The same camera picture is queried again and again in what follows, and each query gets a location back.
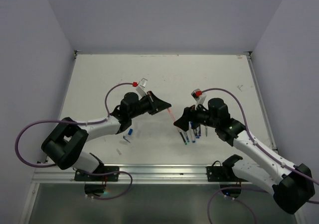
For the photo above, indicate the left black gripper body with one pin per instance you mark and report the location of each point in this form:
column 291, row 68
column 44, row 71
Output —
column 142, row 107

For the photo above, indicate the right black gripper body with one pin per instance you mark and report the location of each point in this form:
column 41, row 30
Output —
column 200, row 116

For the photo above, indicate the teal dark gel pen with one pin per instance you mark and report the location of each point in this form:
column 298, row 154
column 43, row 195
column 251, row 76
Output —
column 182, row 137

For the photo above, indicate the orange gel pen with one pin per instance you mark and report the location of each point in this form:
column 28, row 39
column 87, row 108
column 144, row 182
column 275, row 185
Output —
column 172, row 117

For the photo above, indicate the blue clear gel pen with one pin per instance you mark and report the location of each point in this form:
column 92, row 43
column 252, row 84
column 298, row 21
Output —
column 196, row 130

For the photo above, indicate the blue cap marker pen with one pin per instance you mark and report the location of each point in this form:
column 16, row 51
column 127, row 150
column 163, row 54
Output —
column 193, row 136

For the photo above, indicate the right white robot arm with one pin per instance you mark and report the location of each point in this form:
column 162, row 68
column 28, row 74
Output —
column 290, row 185

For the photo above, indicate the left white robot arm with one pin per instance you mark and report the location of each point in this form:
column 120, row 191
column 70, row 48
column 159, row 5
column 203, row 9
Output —
column 64, row 145

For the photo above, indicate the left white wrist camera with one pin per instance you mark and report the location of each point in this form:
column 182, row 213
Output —
column 141, row 87

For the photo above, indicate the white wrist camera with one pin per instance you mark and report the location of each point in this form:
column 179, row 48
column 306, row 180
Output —
column 199, row 97
column 141, row 87

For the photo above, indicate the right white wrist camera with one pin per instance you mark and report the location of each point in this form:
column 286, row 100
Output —
column 199, row 97

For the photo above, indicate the aluminium front rail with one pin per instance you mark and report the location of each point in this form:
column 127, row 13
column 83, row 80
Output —
column 169, row 174

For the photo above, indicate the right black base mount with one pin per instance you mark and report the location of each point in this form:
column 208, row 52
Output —
column 222, row 173

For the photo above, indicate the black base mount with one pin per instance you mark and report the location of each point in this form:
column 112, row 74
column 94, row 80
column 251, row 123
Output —
column 99, row 176
column 222, row 173

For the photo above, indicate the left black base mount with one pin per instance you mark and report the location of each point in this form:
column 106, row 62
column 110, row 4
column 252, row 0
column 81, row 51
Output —
column 99, row 176

